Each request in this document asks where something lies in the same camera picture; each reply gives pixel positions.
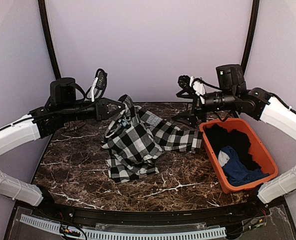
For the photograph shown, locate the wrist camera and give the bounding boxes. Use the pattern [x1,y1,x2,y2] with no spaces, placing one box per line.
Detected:
[88,68,107,102]
[178,74,207,97]

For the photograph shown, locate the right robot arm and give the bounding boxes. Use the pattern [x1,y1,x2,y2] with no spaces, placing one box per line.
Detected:
[173,64,296,217]

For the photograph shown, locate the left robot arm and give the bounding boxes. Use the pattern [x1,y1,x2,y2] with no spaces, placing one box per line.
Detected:
[0,71,125,218]

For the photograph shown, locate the right black frame post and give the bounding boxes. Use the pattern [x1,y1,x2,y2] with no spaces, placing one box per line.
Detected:
[241,0,260,73]

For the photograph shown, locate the black garment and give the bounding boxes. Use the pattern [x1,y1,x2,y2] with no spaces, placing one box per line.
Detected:
[205,124,261,171]

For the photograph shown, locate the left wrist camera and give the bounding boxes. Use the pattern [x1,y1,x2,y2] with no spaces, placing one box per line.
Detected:
[88,68,107,102]

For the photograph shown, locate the left black frame post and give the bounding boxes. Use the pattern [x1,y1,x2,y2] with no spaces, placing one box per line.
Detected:
[38,0,61,79]

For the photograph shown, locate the black frame post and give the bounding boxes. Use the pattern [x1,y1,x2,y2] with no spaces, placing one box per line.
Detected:
[241,0,260,73]
[38,0,61,79]

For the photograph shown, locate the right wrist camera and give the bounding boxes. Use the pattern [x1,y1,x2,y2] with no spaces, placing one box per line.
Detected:
[178,74,207,97]

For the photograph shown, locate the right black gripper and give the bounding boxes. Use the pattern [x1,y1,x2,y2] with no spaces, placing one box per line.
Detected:
[171,88,237,128]

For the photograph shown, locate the orange plastic basket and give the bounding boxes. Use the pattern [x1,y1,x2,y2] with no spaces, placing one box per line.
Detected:
[199,117,279,195]

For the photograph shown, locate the white slotted cable duct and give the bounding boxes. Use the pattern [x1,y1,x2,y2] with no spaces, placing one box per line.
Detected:
[19,214,227,240]

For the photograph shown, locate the black front rail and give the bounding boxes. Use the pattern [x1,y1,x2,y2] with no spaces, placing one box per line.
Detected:
[31,203,264,227]

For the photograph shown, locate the blue garment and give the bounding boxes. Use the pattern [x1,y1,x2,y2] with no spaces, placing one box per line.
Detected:
[217,146,269,187]

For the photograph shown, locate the black white plaid shirt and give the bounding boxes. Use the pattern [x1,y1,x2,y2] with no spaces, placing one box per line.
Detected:
[102,94,203,184]

